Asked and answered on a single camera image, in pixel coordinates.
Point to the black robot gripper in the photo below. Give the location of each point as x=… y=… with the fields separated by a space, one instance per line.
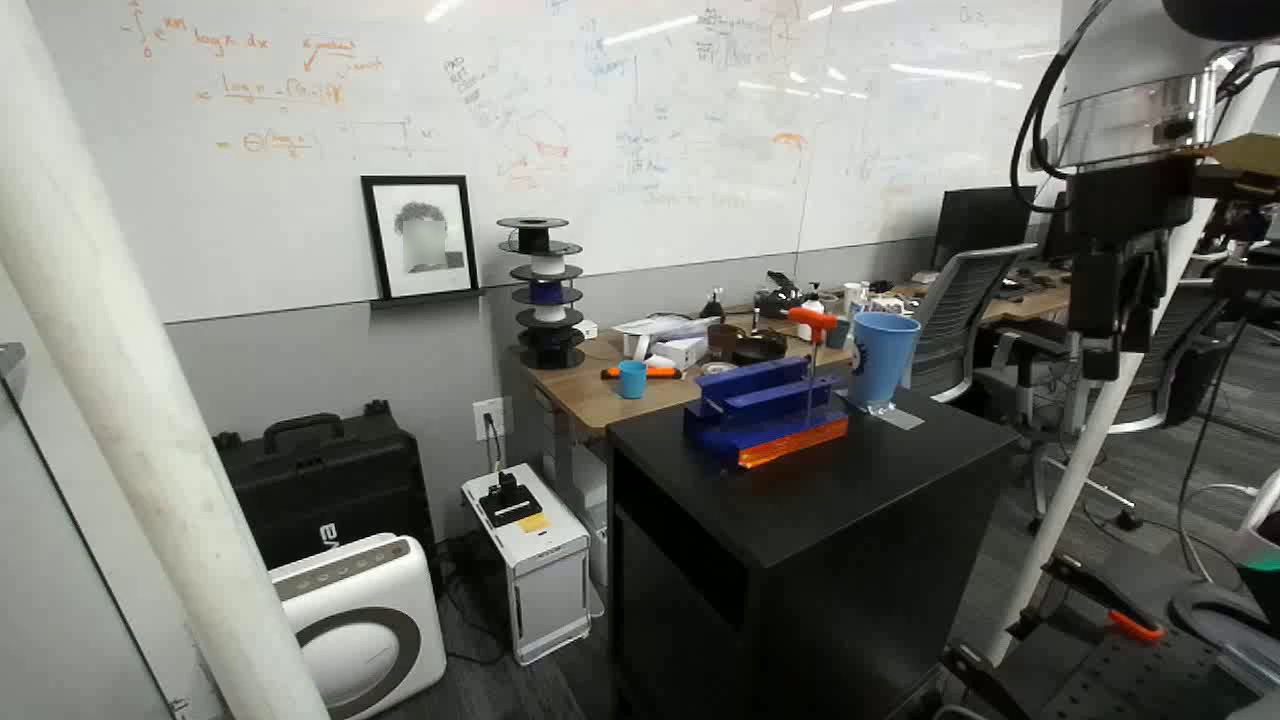
x=1127 y=242

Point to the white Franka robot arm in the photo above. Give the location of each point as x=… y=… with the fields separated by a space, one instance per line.
x=1134 y=54

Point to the large blue plastic cup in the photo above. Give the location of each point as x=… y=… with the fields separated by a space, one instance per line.
x=882 y=362

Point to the small blue cup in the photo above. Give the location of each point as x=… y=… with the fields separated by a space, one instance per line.
x=632 y=381

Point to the black office chair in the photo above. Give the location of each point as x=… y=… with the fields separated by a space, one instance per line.
x=1041 y=354

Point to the grey mesh office chair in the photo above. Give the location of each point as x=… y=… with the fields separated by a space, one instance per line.
x=967 y=304

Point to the white slanted stand leg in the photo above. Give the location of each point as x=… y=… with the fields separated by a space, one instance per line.
x=1066 y=505

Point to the black computer monitor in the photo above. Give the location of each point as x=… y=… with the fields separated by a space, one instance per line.
x=986 y=223

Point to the black perforated breadboard table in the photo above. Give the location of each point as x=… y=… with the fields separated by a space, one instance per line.
x=1145 y=684

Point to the blue tool rack, orange base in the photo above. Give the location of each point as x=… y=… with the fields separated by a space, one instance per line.
x=765 y=413

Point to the black bowl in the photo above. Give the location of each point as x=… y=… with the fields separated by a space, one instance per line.
x=759 y=344

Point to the black cabinet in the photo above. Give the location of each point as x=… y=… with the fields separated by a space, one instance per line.
x=803 y=561

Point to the white clutter pile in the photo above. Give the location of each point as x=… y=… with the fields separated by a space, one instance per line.
x=662 y=338

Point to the wooden desk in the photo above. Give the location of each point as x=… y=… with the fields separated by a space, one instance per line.
x=595 y=392

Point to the black filament spool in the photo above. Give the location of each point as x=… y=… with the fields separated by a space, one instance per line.
x=536 y=236
x=550 y=350

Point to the white filament spool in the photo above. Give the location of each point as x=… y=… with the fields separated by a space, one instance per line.
x=550 y=316
x=545 y=272

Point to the whiteboard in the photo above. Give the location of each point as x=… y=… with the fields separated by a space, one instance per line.
x=603 y=120

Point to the blue filament spool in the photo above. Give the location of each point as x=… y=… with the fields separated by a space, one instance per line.
x=545 y=295

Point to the white box unit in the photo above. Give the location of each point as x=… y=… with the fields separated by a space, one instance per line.
x=545 y=585

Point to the black device on white box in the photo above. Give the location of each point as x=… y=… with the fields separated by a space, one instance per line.
x=510 y=501

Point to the black framed portrait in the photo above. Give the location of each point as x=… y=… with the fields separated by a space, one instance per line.
x=423 y=236

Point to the black hard carrying case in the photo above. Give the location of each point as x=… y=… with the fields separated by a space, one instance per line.
x=327 y=482

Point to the white air purifier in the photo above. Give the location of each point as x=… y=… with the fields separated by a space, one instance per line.
x=363 y=623

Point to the white stand pole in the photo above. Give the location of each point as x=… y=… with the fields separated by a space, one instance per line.
x=123 y=402

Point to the beige wrist camera box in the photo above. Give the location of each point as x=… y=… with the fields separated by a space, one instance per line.
x=1240 y=153

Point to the white wall outlet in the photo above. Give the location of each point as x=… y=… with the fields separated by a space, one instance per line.
x=489 y=417

